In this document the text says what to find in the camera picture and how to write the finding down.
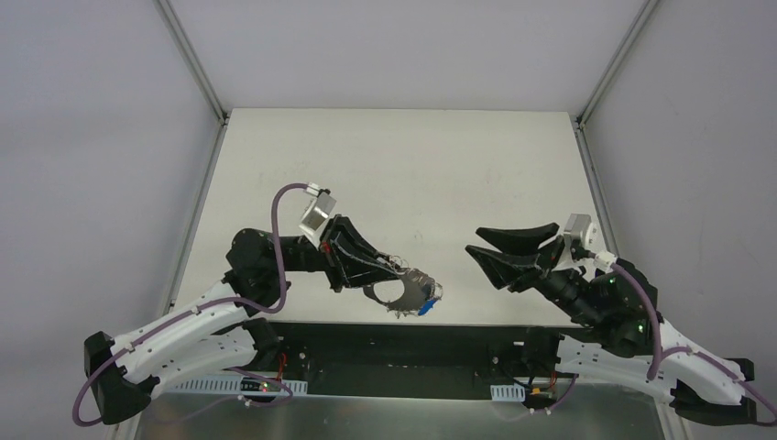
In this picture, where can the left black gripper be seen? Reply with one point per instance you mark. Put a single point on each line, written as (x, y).
(331, 258)

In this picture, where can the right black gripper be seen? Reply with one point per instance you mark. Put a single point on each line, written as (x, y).
(542, 267)

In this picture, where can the silver crescent key holder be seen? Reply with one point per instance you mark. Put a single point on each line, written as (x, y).
(405, 295)

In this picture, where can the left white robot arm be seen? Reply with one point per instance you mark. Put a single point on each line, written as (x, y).
(226, 327)

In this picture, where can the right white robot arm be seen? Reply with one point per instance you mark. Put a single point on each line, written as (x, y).
(619, 335)

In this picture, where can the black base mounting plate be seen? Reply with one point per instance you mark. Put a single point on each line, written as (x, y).
(439, 362)

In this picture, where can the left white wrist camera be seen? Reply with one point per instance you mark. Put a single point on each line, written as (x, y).
(317, 214)

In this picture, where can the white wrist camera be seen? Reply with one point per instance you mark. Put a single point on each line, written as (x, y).
(579, 235)
(317, 214)

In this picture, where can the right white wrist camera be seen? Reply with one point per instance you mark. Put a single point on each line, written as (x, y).
(579, 235)

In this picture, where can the right white cable duct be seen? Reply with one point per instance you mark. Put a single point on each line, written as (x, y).
(507, 393)

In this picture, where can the white cable duct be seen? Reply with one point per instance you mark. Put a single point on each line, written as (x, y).
(507, 393)
(223, 385)

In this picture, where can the right aluminium frame post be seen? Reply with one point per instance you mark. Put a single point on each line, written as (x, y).
(585, 116)

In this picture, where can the aluminium frame post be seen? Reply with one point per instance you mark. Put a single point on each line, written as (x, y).
(208, 119)
(585, 116)

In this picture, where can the left white cable duct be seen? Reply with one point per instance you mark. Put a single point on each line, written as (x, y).
(223, 385)

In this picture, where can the left aluminium frame post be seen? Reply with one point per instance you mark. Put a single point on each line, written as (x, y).
(208, 119)

